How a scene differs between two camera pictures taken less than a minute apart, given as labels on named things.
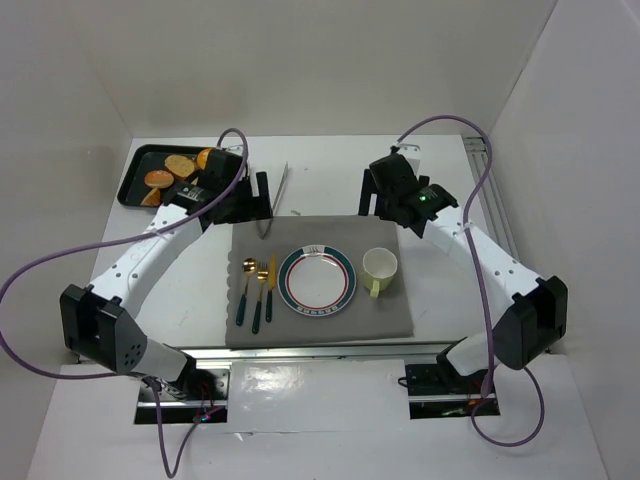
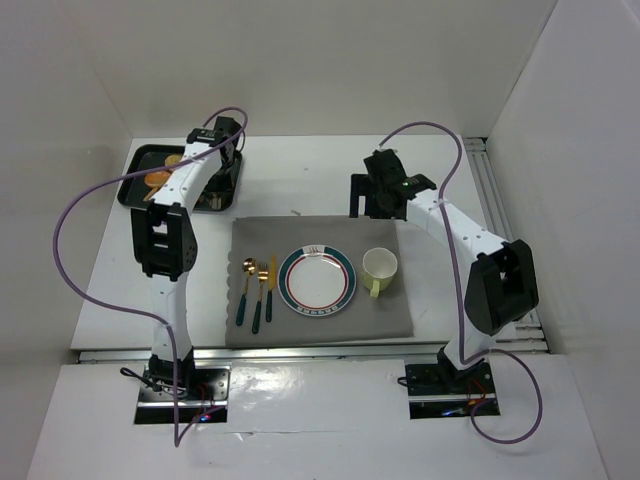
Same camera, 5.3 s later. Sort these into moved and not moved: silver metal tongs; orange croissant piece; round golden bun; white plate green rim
Moved: silver metal tongs
Not moved: orange croissant piece; round golden bun; white plate green rim
